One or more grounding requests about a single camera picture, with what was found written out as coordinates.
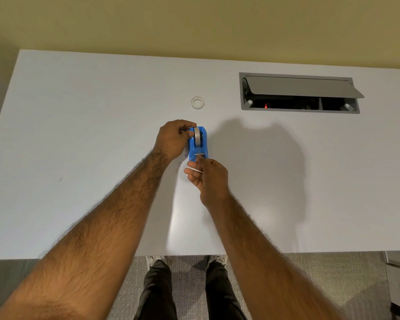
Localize blue tape dispenser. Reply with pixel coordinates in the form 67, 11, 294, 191
187, 126, 208, 162

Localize grey desk cable box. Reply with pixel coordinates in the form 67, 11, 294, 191
239, 72, 365, 114

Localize black trousers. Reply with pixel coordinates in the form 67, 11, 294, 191
133, 260, 248, 320

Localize person's right hand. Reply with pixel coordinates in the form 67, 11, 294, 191
184, 157, 231, 209

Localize grey cable box lid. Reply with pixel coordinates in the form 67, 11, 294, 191
246, 75, 365, 99

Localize person's left forearm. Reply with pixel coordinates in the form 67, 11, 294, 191
0, 150, 172, 320

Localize grey left shoe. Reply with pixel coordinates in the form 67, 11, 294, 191
145, 255, 168, 271

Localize grey shoe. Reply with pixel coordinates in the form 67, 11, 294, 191
145, 255, 168, 271
206, 255, 228, 269

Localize grey right shoe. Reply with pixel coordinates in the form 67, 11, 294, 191
206, 255, 228, 269

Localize person's left hand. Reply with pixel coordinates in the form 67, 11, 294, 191
152, 119, 197, 161

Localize black power strip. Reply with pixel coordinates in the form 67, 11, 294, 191
253, 98, 321, 110

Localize person's right forearm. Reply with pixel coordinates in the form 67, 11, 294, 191
205, 192, 347, 320

